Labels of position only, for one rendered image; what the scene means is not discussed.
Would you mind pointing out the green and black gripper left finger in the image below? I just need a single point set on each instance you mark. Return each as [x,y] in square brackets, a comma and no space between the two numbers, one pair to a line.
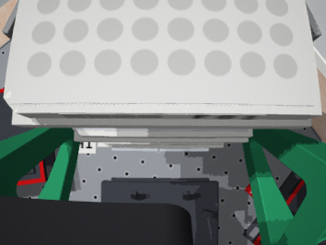
[21,153]

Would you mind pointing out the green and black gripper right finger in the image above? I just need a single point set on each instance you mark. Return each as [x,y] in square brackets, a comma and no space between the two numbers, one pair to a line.
[307,158]

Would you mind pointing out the red-framed dark grey rectangular nest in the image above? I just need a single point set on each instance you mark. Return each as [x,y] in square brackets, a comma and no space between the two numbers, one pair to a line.
[38,173]

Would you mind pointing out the grey perforated base plate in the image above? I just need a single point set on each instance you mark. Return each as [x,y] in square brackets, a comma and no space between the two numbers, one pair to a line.
[226,165]

